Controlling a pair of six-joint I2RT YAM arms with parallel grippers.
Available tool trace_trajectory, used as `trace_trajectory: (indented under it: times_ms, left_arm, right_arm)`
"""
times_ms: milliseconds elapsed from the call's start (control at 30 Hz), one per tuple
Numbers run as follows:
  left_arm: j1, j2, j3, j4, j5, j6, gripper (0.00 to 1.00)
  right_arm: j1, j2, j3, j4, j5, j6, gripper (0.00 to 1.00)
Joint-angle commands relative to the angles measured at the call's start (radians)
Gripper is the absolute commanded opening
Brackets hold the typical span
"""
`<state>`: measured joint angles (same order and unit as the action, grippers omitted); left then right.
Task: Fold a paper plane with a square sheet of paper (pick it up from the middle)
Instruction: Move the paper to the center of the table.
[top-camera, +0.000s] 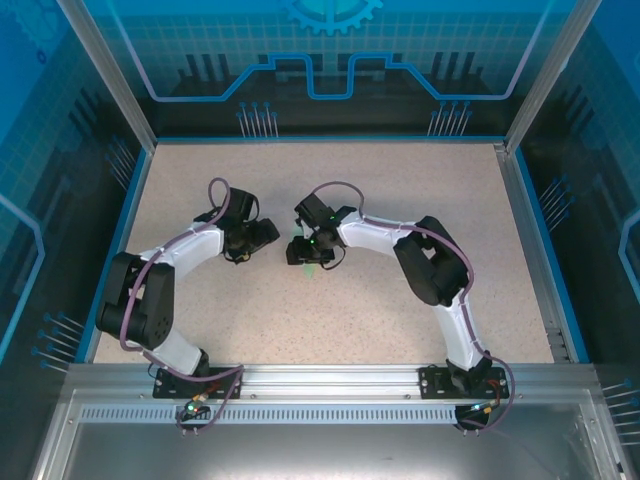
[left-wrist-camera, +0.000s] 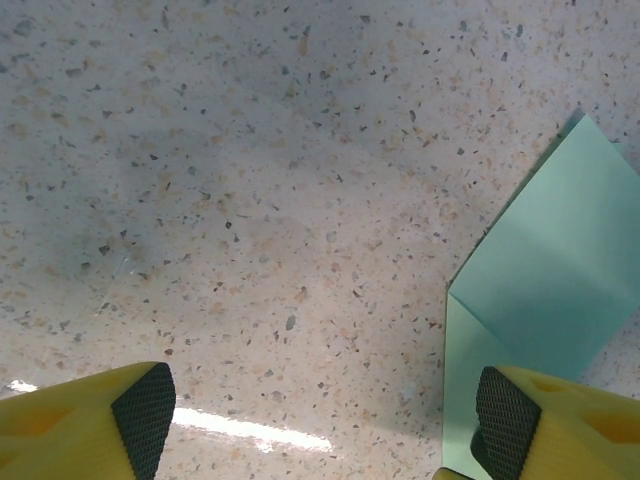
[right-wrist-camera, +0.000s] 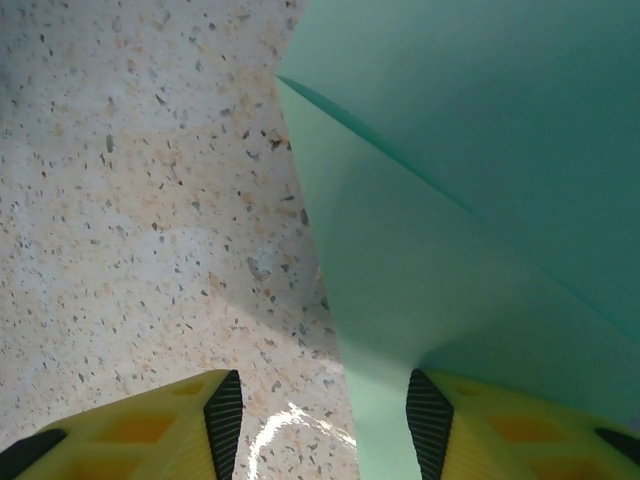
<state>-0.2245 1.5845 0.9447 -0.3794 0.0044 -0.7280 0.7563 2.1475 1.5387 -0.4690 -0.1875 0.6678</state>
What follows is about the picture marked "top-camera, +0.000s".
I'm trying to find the grey sheet metal tray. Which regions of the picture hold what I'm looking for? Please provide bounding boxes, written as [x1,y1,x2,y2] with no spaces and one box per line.
[29,389,631,480]

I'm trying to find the blue table edge strip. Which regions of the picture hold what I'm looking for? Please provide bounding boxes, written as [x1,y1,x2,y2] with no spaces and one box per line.
[82,147,157,364]

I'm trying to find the aluminium mounting rail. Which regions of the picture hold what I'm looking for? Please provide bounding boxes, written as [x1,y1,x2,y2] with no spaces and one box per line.
[67,363,599,401]

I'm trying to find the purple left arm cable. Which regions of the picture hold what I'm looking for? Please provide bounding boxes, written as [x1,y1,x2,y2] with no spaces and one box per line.
[119,177,249,437]

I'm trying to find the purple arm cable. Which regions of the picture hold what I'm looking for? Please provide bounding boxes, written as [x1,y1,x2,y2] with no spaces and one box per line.
[119,177,249,437]
[310,180,517,434]

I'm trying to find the slotted metal cable duct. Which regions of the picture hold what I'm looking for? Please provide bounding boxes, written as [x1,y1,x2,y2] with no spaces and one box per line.
[79,405,586,426]

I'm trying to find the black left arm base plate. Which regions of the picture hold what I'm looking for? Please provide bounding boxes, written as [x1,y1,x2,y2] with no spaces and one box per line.
[152,366,244,400]

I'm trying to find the cable connector with green light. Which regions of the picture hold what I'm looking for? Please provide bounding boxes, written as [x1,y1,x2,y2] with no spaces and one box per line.
[467,398,503,417]
[180,394,209,420]

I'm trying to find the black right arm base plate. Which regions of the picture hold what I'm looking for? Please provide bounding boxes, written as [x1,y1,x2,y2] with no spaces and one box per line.
[418,364,506,400]

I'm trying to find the aluminium frame post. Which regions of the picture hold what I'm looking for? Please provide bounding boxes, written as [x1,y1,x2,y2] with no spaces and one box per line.
[54,0,160,151]
[503,0,605,152]

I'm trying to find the aluminium side rail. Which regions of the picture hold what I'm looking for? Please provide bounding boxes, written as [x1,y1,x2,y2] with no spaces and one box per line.
[494,142,574,364]

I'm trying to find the blue printed enclosure panel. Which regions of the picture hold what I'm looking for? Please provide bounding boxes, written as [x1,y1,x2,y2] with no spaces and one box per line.
[517,0,640,480]
[79,0,581,141]
[0,0,151,480]

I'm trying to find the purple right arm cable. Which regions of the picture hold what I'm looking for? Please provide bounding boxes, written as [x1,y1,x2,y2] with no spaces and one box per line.
[310,180,517,434]

